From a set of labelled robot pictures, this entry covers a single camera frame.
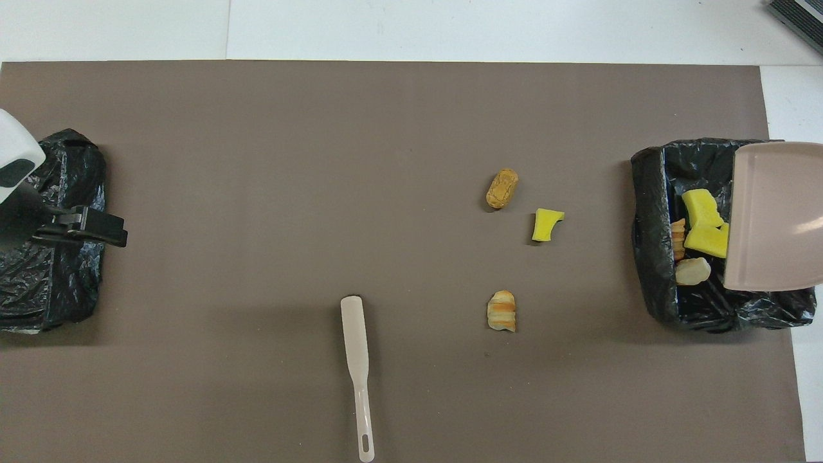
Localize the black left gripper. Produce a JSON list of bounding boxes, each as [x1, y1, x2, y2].
[[31, 204, 128, 249]]

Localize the beige hand brush black bristles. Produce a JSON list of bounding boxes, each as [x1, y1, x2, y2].
[[340, 296, 375, 463]]

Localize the brown oblong bread roll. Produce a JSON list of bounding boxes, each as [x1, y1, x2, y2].
[[485, 168, 520, 210]]

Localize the striped croissant bread piece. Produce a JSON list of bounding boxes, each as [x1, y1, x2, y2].
[[487, 290, 517, 332]]

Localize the small yellow sponge piece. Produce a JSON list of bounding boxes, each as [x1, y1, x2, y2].
[[532, 208, 565, 242]]

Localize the pale green sponge piece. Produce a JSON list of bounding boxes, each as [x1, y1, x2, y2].
[[675, 257, 712, 286]]

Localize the notched yellow sponge piece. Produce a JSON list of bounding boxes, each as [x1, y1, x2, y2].
[[683, 222, 730, 259]]

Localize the beige plastic dustpan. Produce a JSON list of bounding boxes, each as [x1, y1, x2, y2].
[[723, 141, 823, 292]]

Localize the bin with glossy black bag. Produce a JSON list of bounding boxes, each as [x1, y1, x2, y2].
[[630, 137, 817, 332], [0, 129, 107, 334]]

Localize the brown table mat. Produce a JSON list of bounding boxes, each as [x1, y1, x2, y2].
[[0, 61, 808, 463]]

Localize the dark ribbed panel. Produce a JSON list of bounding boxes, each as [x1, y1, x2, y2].
[[767, 0, 823, 55]]

